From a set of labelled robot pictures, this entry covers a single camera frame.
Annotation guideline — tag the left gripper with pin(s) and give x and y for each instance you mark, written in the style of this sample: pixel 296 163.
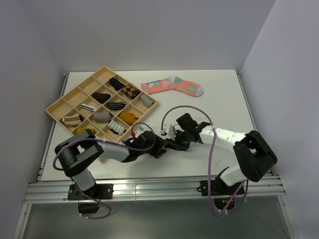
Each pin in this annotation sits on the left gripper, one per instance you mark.
pixel 158 144

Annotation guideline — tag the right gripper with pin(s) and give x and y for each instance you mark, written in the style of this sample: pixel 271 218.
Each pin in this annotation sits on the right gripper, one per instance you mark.
pixel 177 132

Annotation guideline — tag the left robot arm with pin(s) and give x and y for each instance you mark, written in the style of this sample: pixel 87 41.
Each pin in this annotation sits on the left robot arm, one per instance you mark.
pixel 77 153

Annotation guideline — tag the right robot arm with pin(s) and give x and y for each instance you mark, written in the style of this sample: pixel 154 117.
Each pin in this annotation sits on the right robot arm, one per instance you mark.
pixel 254 156

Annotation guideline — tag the rolled mustard sock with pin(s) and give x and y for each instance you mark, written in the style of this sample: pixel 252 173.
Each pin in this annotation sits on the rolled mustard sock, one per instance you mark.
pixel 128 117

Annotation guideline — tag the rolled white striped sock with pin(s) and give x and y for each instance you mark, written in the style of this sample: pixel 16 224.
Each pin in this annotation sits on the rolled white striped sock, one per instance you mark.
pixel 116 128

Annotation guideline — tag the rolled grey sock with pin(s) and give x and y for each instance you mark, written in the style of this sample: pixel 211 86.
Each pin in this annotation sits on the rolled grey sock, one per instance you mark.
pixel 147 102

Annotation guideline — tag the rolled black striped sock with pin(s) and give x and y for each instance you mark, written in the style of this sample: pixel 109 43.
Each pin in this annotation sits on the rolled black striped sock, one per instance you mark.
pixel 115 106

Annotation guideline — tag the rolled argyle brown sock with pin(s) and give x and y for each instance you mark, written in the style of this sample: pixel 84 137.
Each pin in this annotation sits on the rolled argyle brown sock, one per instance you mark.
pixel 130 92

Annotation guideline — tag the wooden compartment tray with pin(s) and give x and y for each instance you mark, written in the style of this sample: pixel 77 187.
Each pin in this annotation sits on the wooden compartment tray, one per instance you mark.
pixel 69 104

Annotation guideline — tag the rolled beige sock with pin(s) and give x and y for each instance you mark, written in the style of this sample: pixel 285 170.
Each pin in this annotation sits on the rolled beige sock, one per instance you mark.
pixel 102 117

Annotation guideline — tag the pink patterned sock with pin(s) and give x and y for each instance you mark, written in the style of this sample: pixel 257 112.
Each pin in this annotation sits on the pink patterned sock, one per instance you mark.
pixel 173 83

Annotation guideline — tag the rolled dark brown sock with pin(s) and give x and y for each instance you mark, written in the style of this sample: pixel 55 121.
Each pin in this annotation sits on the rolled dark brown sock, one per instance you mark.
pixel 100 97

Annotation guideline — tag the rolled dark navy sock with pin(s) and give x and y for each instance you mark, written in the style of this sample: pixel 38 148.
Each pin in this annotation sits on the rolled dark navy sock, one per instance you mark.
pixel 116 84

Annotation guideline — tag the rolled white black sock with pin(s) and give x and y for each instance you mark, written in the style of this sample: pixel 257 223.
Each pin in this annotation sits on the rolled white black sock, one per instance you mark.
pixel 88 108

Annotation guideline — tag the rolled brown white sock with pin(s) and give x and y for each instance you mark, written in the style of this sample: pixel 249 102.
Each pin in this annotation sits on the rolled brown white sock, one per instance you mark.
pixel 73 120

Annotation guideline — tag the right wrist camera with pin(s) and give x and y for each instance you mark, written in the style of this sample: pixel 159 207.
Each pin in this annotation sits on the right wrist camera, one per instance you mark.
pixel 168 130

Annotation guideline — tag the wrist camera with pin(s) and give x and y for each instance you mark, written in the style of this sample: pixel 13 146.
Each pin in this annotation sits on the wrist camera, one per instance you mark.
pixel 137 131
pixel 168 130

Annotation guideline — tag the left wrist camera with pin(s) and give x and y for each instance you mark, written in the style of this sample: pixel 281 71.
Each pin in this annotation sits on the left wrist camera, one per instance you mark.
pixel 137 131

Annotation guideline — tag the aluminium frame rail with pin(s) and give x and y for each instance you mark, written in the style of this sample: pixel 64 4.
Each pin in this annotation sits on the aluminium frame rail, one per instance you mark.
pixel 171 188

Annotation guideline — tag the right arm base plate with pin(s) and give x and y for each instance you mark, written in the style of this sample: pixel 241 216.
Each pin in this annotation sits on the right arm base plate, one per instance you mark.
pixel 218 188

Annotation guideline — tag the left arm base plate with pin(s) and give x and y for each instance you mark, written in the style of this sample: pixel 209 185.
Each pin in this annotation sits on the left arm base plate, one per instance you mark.
pixel 98 191

